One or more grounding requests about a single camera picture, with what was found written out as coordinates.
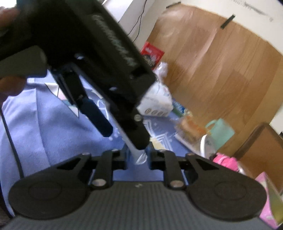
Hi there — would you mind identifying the person's left hand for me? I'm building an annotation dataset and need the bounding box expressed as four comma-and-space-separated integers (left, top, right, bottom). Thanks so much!
1, 7, 26, 105

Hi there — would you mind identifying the small green patterned box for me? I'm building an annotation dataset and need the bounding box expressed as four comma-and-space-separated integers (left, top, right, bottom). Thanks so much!
175, 115, 207, 144

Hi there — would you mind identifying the white tin can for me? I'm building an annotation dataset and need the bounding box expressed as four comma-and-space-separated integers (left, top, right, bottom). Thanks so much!
200, 134, 216, 159

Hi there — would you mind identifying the blue green toothpaste box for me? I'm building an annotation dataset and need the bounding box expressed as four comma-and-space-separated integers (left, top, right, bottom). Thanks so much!
172, 98, 189, 117

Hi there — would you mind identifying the white wet wipes pack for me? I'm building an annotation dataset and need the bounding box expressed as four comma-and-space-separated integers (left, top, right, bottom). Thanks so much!
137, 81, 173, 117

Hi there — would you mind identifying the blue patterned tablecloth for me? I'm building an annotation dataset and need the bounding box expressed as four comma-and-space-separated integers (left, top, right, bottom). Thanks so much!
0, 70, 193, 216

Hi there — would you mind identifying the mint green plastic mug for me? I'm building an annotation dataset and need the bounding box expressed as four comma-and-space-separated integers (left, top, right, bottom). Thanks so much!
205, 118, 235, 150

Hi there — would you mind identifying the pink knitted ball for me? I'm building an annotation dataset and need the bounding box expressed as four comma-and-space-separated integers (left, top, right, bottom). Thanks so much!
213, 153, 238, 172

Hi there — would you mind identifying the red snack packet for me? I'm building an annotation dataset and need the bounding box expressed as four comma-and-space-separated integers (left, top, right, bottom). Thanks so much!
141, 42, 164, 69

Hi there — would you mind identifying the stack of clear plastic cups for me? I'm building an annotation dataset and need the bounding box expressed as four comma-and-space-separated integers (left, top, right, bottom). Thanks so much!
153, 61, 168, 83

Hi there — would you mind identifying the brown woven chair back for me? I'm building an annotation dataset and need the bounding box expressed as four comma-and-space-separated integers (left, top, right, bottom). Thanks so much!
233, 123, 282, 191

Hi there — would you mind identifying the pink biscuit tin box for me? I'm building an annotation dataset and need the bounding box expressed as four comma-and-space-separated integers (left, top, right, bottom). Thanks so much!
256, 172, 283, 229

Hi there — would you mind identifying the black cable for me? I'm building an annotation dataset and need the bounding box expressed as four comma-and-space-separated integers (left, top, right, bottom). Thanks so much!
0, 103, 25, 180

